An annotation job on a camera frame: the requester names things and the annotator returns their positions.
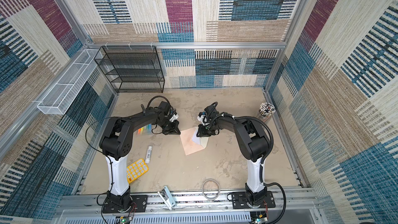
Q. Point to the yellow calculator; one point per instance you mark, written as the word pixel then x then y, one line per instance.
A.
pixel 136 170

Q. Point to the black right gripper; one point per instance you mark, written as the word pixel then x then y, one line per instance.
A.
pixel 202 133

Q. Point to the pack of coloured markers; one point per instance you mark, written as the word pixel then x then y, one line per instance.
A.
pixel 145 130

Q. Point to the white letter with green border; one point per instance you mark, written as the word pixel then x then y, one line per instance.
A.
pixel 195 138

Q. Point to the white glue stick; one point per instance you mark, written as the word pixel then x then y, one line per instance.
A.
pixel 148 154

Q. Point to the pink envelope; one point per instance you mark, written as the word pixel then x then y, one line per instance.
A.
pixel 191 143

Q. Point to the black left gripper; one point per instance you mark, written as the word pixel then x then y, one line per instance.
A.
pixel 173 130

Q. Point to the cup of pencils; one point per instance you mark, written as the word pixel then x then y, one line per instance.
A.
pixel 266 111

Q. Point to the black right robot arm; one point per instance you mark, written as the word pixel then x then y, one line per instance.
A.
pixel 255 141

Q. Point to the black wire shelf rack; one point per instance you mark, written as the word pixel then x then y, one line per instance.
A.
pixel 131 68

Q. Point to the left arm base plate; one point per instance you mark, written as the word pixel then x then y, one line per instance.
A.
pixel 124 204

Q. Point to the white wire mesh basket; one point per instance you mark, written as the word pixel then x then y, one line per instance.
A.
pixel 61 96

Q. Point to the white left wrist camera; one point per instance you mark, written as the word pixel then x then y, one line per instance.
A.
pixel 174 117

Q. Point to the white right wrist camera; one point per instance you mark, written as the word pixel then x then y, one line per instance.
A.
pixel 202 117

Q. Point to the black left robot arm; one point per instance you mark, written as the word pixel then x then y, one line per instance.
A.
pixel 117 140

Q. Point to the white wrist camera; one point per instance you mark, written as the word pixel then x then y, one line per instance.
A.
pixel 174 117
pixel 202 117

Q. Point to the light blue stapler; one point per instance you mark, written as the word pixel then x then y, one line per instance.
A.
pixel 167 198

